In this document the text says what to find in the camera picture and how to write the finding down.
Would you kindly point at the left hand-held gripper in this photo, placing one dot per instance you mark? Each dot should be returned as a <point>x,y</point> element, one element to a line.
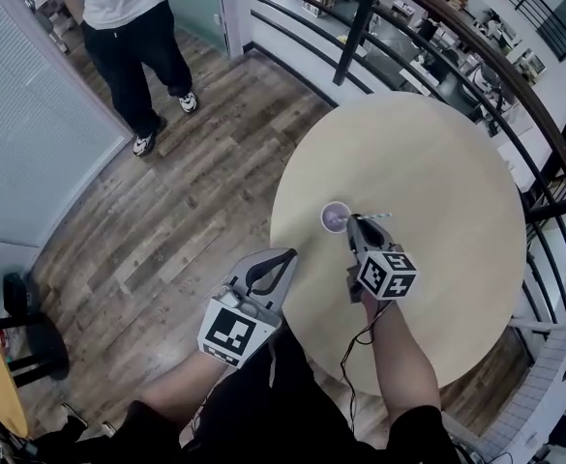
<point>229,331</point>

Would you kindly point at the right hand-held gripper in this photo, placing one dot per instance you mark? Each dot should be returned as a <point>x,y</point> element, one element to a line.
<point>386,276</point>

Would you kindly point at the striped paper straw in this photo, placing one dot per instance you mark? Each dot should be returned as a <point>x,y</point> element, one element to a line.
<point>377,216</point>

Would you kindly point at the small green cup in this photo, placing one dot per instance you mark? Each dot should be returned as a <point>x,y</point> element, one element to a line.
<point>333,218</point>

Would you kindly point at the person's left forearm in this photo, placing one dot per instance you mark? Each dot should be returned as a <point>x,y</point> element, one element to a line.
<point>181,387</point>

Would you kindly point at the person's right forearm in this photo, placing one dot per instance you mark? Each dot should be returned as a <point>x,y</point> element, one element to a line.
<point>403,365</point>

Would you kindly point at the round beige table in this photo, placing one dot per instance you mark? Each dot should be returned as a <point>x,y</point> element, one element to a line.
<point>418,162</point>

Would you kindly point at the person's black clothing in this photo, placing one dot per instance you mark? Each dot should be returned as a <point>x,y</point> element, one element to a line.
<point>273,418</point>

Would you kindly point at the black curved balcony railing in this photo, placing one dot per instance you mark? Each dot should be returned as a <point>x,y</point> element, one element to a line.
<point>515,70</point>

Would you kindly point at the white tiled bench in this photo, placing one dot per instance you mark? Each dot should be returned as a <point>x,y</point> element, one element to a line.
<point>539,394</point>

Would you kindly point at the black bag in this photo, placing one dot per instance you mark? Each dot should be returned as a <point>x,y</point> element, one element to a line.
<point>17,293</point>

